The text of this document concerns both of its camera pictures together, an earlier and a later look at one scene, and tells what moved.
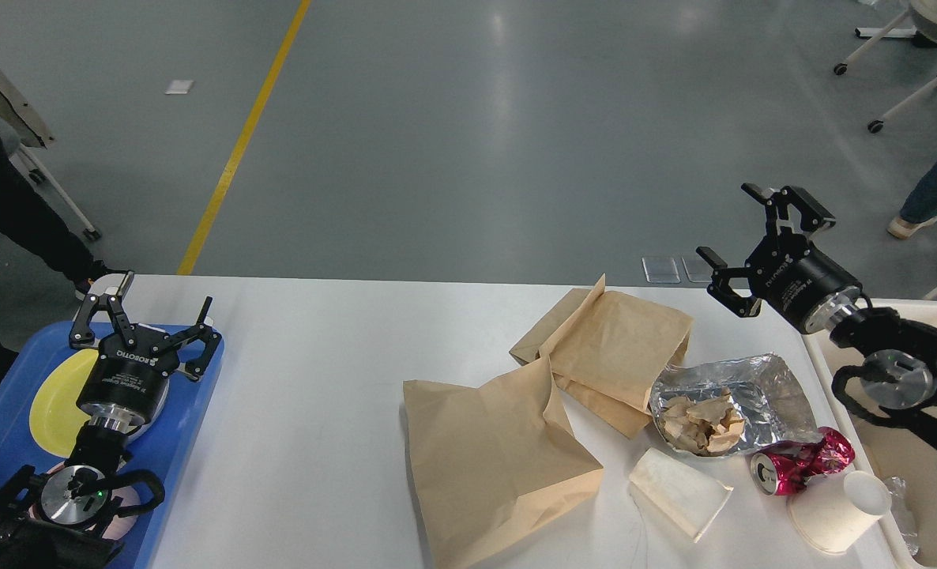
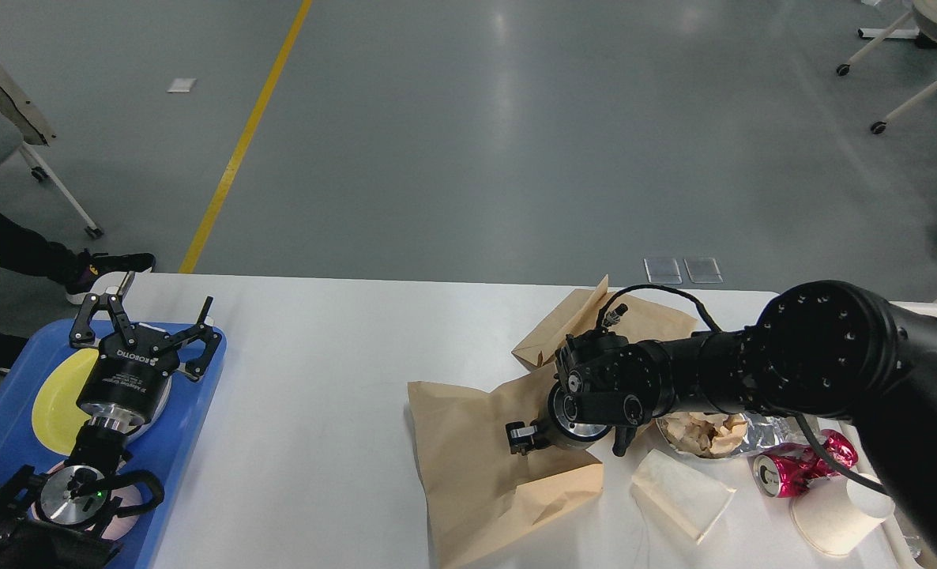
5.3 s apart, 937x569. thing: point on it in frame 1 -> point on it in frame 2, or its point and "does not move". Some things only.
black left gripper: [129, 382] does not move
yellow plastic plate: [55, 419] does not move
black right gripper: [788, 273] -> [561, 430]
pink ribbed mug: [118, 525] does not move
